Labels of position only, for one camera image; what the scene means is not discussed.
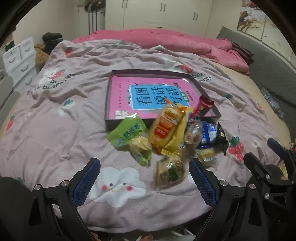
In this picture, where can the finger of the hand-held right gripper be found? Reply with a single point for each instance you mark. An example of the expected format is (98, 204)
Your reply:
(276, 146)
(259, 165)

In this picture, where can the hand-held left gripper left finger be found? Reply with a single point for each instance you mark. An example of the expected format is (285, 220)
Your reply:
(86, 183)

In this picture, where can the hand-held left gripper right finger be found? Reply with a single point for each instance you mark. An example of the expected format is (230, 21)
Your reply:
(203, 183)

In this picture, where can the small yellow cracker packet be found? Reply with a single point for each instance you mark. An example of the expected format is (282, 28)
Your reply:
(208, 157)

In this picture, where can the green triangular pea packet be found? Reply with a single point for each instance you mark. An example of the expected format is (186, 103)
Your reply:
(168, 173)

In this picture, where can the clear round cake packet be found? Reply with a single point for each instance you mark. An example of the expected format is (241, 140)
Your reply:
(193, 136)

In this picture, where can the blue biscuit packet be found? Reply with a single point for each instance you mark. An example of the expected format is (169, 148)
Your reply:
(209, 134)

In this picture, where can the yellow snack packet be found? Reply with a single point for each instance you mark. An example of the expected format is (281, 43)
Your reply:
(178, 136)

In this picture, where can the green snack packet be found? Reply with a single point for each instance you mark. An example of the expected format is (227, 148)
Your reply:
(129, 136)

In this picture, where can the orange bread packet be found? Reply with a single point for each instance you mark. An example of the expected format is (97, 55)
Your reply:
(164, 127)

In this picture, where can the red sausage packet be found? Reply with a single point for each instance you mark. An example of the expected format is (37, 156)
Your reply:
(203, 106)

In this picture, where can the pink shallow box tray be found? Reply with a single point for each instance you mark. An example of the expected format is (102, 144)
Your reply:
(150, 74)

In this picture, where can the dark speckled cloth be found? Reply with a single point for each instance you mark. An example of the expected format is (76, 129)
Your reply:
(272, 102)

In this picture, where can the beige bed sheet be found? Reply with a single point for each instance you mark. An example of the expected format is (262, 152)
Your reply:
(242, 92)

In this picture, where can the grey padded headboard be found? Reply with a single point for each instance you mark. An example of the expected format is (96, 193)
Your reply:
(266, 69)

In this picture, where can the pink book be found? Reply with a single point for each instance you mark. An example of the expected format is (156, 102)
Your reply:
(120, 92)

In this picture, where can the dark striped pillow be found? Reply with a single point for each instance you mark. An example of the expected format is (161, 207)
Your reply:
(242, 53)

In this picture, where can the brown plush toy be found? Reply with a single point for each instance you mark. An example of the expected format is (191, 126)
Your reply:
(41, 55)

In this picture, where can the white drawer chest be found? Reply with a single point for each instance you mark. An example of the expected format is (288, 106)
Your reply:
(20, 60)

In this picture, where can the black clothes pile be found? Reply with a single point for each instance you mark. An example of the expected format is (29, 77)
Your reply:
(53, 41)

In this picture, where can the pink quilt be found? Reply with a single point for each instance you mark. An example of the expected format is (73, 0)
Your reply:
(161, 41)

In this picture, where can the coat stand with hats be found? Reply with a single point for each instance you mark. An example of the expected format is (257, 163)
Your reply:
(92, 16)

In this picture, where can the white wardrobe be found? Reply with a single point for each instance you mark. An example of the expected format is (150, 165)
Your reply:
(150, 14)

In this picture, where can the tree blossom wall poster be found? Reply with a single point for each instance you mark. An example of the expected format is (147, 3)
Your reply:
(249, 18)

